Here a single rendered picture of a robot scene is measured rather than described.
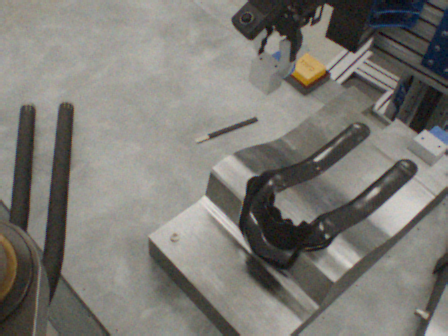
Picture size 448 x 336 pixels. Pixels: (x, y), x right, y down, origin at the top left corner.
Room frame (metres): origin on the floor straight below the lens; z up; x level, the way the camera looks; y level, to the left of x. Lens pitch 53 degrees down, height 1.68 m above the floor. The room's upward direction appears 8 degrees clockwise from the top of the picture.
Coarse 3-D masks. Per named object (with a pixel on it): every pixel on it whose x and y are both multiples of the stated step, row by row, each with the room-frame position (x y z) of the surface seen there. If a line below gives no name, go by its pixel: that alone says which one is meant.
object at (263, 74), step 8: (264, 56) 0.82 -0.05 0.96; (272, 56) 0.83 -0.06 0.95; (280, 56) 0.84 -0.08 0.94; (256, 64) 0.79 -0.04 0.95; (264, 64) 0.79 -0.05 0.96; (272, 64) 0.80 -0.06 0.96; (256, 72) 0.79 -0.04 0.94; (264, 72) 0.78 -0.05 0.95; (272, 72) 0.78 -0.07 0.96; (248, 80) 0.80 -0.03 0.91; (256, 80) 0.79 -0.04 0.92; (264, 80) 0.78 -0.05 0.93; (272, 80) 0.78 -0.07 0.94; (280, 80) 0.79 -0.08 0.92; (264, 88) 0.78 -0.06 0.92; (272, 88) 0.78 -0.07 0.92
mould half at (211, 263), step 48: (336, 96) 0.81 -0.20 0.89; (288, 144) 0.68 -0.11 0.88; (384, 144) 0.71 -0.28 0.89; (240, 192) 0.53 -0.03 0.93; (288, 192) 0.54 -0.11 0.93; (336, 192) 0.59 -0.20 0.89; (432, 192) 0.61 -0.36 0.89; (192, 240) 0.47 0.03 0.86; (240, 240) 0.48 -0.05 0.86; (336, 240) 0.47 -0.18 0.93; (384, 240) 0.50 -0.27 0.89; (192, 288) 0.40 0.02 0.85; (240, 288) 0.40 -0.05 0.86; (288, 288) 0.41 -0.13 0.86; (336, 288) 0.41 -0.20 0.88
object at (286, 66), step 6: (282, 42) 0.79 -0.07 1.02; (288, 42) 0.78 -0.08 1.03; (282, 48) 0.78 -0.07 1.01; (288, 48) 0.78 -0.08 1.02; (306, 48) 0.82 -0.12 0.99; (282, 54) 0.78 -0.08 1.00; (288, 54) 0.77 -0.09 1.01; (300, 54) 0.80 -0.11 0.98; (282, 60) 0.78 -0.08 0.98; (288, 60) 0.77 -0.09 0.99; (282, 66) 0.78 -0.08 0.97; (288, 66) 0.77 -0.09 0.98; (282, 72) 0.78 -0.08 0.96; (288, 72) 0.78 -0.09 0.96
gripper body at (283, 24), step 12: (300, 0) 0.81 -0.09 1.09; (312, 0) 0.82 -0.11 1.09; (324, 0) 0.83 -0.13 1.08; (288, 12) 0.79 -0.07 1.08; (300, 12) 0.79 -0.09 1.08; (312, 12) 0.83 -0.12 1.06; (276, 24) 0.79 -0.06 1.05; (288, 24) 0.78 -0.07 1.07; (300, 24) 0.81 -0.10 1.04; (312, 24) 0.82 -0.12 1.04
